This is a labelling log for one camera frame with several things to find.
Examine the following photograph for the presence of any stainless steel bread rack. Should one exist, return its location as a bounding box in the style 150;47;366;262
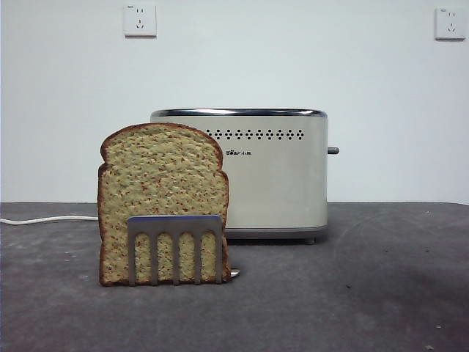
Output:
126;215;242;287

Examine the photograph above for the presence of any brown bread slice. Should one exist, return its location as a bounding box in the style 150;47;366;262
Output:
97;122;232;287

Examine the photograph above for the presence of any white power cable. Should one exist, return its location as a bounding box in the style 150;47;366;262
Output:
0;216;99;225

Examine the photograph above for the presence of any white wall socket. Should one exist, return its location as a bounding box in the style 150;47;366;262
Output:
434;6;466;42
123;4;158;38

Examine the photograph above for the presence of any cream white toaster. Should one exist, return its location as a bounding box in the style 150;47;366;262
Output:
149;108;329;246

